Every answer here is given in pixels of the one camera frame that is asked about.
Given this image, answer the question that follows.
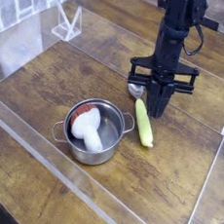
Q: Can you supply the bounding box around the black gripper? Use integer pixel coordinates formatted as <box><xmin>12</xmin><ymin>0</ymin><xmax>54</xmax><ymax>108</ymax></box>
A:
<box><xmin>128</xmin><ymin>56</ymin><xmax>200</xmax><ymax>118</ymax></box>

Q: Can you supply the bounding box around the small steel pot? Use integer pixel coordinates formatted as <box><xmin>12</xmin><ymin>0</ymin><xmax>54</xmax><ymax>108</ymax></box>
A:
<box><xmin>52</xmin><ymin>98</ymin><xmax>135</xmax><ymax>166</ymax></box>

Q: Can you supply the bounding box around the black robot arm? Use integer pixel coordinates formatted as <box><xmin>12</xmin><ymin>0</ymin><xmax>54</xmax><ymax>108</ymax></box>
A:
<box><xmin>128</xmin><ymin>0</ymin><xmax>207</xmax><ymax>119</ymax></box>

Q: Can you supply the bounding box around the plush mushroom toy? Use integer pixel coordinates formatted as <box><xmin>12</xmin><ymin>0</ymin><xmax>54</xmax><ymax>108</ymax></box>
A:
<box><xmin>70</xmin><ymin>103</ymin><xmax>102</xmax><ymax>153</ymax></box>

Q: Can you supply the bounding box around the black cable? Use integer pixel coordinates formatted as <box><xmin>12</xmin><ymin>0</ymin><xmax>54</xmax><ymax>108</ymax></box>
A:
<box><xmin>180</xmin><ymin>22</ymin><xmax>206</xmax><ymax>58</ymax></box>

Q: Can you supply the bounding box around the black wall strip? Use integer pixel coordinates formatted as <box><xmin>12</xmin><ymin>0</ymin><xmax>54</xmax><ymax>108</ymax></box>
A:
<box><xmin>153</xmin><ymin>0</ymin><xmax>222</xmax><ymax>33</ymax></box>

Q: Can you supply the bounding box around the clear acrylic triangle bracket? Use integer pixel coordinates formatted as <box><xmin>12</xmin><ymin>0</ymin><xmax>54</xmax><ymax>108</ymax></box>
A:
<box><xmin>51</xmin><ymin>4</ymin><xmax>83</xmax><ymax>42</ymax></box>

